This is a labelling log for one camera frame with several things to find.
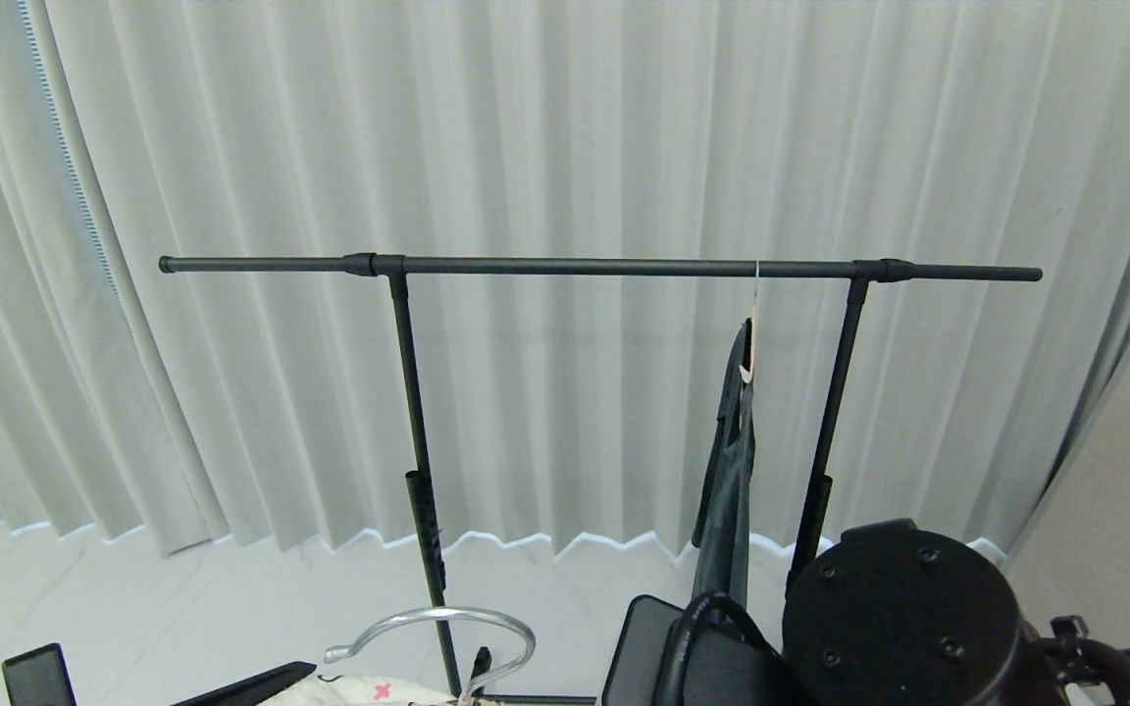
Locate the cream printed garment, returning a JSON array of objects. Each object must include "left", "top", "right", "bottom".
[{"left": 276, "top": 672, "right": 468, "bottom": 706}]

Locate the white bead chain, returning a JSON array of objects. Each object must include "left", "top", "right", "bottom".
[{"left": 21, "top": 0, "right": 129, "bottom": 315}]

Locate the pink clothes hanger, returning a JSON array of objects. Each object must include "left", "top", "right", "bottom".
[
  {"left": 739, "top": 260, "right": 762, "bottom": 385},
  {"left": 323, "top": 606, "right": 537, "bottom": 706}
]

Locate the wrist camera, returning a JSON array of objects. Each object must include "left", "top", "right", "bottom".
[
  {"left": 602, "top": 593, "right": 784, "bottom": 706},
  {"left": 1, "top": 642, "right": 77, "bottom": 706}
]

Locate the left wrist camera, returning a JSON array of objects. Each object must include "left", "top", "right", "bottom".
[{"left": 1, "top": 642, "right": 77, "bottom": 706}]

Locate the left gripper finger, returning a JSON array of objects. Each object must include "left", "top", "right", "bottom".
[{"left": 173, "top": 661, "right": 318, "bottom": 706}]

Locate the dark grey garment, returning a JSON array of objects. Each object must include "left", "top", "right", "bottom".
[{"left": 691, "top": 319, "right": 758, "bottom": 611}]

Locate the black cable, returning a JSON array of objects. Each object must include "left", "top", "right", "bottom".
[{"left": 658, "top": 590, "right": 787, "bottom": 706}]

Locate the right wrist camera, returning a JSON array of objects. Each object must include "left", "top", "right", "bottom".
[{"left": 602, "top": 593, "right": 784, "bottom": 706}]

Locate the black clothes rack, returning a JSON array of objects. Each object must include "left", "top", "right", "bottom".
[{"left": 158, "top": 253, "right": 1044, "bottom": 706}]

